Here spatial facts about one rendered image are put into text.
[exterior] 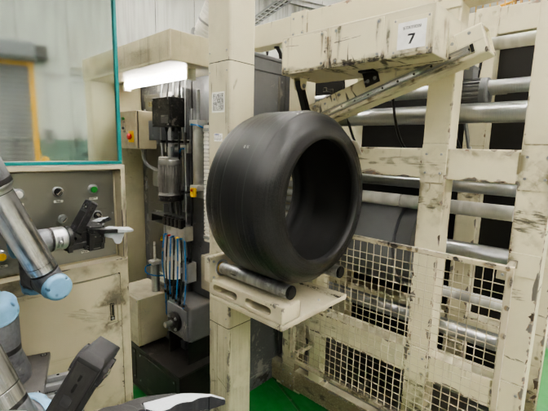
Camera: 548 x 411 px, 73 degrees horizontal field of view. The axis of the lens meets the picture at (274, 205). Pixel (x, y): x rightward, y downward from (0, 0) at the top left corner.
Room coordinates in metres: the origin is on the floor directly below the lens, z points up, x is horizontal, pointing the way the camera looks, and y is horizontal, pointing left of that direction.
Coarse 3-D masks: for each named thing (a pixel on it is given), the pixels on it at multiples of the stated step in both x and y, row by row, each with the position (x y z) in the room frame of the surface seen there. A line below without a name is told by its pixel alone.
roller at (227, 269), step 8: (224, 264) 1.31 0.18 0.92; (224, 272) 1.29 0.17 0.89; (232, 272) 1.26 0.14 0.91; (240, 272) 1.24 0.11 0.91; (248, 272) 1.22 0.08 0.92; (240, 280) 1.24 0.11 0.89; (248, 280) 1.20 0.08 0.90; (256, 280) 1.18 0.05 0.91; (264, 280) 1.16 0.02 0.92; (272, 280) 1.15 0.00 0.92; (264, 288) 1.15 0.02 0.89; (272, 288) 1.13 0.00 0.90; (280, 288) 1.11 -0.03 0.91; (288, 288) 1.09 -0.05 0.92; (280, 296) 1.12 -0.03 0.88; (288, 296) 1.09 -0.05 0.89
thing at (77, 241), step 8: (88, 224) 1.23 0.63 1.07; (96, 224) 1.24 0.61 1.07; (72, 232) 1.16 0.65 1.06; (88, 232) 1.21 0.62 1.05; (96, 232) 1.22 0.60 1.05; (72, 240) 1.16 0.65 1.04; (80, 240) 1.20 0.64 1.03; (88, 240) 1.21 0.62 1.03; (96, 240) 1.23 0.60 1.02; (104, 240) 1.25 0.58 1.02; (72, 248) 1.18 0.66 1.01; (80, 248) 1.21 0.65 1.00; (88, 248) 1.22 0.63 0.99
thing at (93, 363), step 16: (80, 352) 0.33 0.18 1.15; (96, 352) 0.32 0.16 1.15; (112, 352) 0.34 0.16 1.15; (80, 368) 0.31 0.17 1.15; (96, 368) 0.31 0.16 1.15; (64, 384) 0.31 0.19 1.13; (80, 384) 0.31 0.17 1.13; (96, 384) 0.32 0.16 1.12; (64, 400) 0.31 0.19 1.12; (80, 400) 0.31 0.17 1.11
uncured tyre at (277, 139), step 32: (256, 128) 1.15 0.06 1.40; (288, 128) 1.10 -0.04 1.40; (320, 128) 1.17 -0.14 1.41; (224, 160) 1.14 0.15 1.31; (256, 160) 1.05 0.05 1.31; (288, 160) 1.06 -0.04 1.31; (320, 160) 1.51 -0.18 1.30; (352, 160) 1.30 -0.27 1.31; (224, 192) 1.09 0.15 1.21; (256, 192) 1.02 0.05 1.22; (320, 192) 1.54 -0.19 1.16; (352, 192) 1.35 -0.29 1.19; (224, 224) 1.10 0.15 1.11; (256, 224) 1.02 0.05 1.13; (288, 224) 1.49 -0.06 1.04; (320, 224) 1.48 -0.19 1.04; (352, 224) 1.32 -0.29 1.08; (256, 256) 1.06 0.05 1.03; (288, 256) 1.07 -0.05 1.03; (320, 256) 1.36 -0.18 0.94
